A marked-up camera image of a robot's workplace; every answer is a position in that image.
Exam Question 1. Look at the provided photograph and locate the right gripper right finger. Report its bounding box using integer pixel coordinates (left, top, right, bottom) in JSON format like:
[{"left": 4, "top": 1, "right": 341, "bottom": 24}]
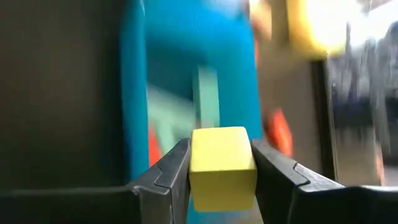
[{"left": 251, "top": 138, "right": 398, "bottom": 224}]

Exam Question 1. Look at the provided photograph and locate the salmon block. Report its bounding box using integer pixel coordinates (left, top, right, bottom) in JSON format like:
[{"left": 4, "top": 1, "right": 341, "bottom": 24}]
[{"left": 263, "top": 108, "right": 294, "bottom": 159}]

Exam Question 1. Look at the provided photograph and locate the pale teal block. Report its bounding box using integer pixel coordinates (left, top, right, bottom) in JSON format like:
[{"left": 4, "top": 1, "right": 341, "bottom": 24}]
[{"left": 146, "top": 86, "right": 197, "bottom": 153}]

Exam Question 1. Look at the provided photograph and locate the yellow plastic bin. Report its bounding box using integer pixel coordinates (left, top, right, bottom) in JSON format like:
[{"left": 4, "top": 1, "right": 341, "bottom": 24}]
[{"left": 285, "top": 0, "right": 354, "bottom": 60}]

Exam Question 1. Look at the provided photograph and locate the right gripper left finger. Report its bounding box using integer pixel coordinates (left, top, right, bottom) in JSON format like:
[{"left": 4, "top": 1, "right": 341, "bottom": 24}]
[{"left": 0, "top": 138, "right": 192, "bottom": 224}]

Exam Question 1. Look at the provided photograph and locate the blue plastic bin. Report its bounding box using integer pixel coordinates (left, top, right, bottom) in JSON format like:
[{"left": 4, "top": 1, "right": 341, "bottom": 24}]
[{"left": 119, "top": 0, "right": 264, "bottom": 224}]

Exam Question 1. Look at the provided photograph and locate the yellow green cube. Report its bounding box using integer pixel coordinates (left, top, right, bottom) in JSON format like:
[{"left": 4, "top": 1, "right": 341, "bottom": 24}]
[{"left": 188, "top": 126, "right": 259, "bottom": 213}]

